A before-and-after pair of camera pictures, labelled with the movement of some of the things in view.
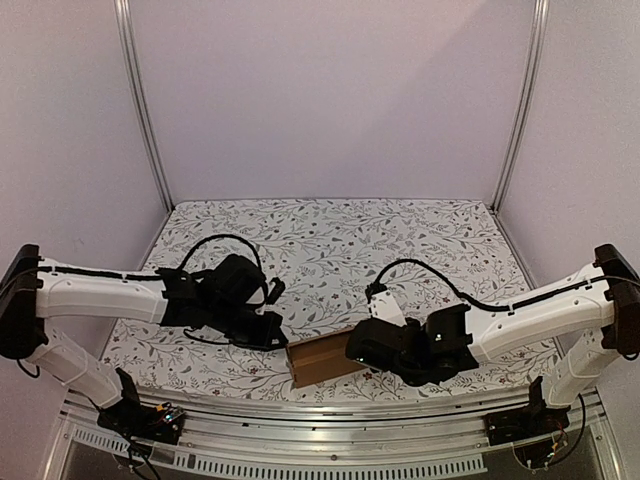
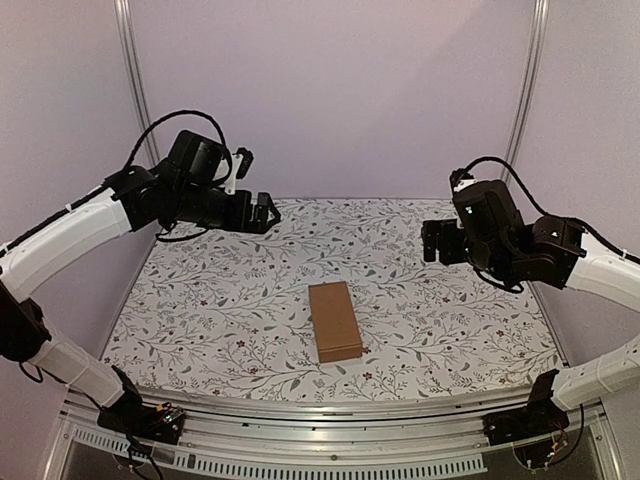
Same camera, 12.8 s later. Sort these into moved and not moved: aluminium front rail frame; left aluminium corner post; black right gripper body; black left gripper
Moved: black left gripper; black right gripper body
Not moved: aluminium front rail frame; left aluminium corner post
